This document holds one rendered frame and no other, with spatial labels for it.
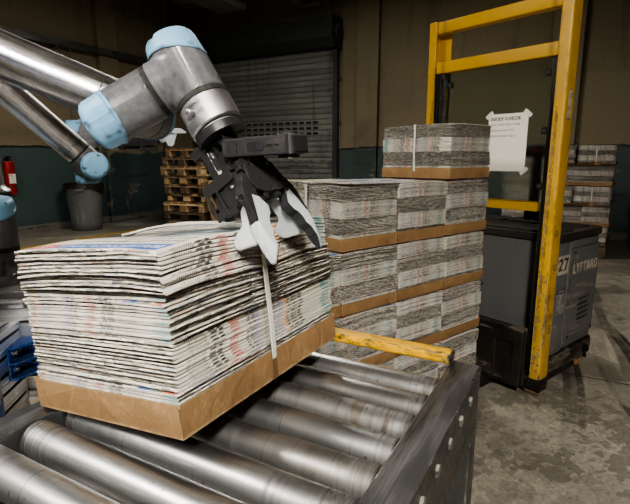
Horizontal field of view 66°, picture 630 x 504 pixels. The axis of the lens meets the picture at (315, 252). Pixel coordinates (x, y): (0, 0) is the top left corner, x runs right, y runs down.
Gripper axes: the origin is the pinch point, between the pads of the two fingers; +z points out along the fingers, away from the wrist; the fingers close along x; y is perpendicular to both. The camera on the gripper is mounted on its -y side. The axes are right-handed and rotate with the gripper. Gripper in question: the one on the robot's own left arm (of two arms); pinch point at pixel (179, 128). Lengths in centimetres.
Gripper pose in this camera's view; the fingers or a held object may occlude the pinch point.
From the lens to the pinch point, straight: 176.3
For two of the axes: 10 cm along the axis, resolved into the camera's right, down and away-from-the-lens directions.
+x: 5.2, 2.9, -8.0
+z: 8.5, -1.0, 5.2
